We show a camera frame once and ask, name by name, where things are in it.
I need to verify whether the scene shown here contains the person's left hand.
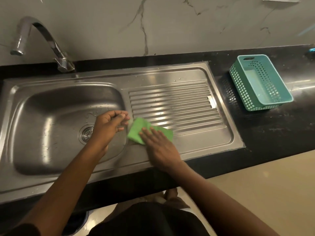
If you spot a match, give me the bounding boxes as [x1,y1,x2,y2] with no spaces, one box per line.
[91,110,130,155]

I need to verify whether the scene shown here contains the person's right hand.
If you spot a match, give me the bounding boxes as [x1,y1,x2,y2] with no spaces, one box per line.
[139,127,183,172]

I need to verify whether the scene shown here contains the green cleaning cloth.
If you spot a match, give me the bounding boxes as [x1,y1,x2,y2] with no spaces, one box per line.
[126,117,174,145]

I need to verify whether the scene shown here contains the person's right forearm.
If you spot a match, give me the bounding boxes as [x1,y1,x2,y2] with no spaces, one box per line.
[157,160,281,236]

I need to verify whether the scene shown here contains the person's left forearm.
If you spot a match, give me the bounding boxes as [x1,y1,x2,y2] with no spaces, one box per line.
[13,141,109,236]

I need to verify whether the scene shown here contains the round steel drain strainer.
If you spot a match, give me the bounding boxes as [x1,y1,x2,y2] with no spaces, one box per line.
[78,124,98,144]

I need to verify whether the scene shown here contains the stainless steel sink with drainboard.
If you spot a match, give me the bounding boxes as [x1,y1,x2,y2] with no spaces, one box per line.
[0,61,247,204]

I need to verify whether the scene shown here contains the person's bare feet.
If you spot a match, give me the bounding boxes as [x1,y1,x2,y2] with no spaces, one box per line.
[145,188,190,210]

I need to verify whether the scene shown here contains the person's black clothing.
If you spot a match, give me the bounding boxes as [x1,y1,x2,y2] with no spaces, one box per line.
[88,202,210,236]

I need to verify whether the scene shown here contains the chrome curved kitchen faucet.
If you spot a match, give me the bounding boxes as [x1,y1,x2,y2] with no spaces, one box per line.
[10,16,76,73]

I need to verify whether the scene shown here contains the dark steel-rimmed bin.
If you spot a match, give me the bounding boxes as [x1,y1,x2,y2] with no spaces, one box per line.
[60,211,89,235]

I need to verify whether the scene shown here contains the teal perforated plastic basket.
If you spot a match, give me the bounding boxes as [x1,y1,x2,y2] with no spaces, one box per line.
[229,54,294,112]

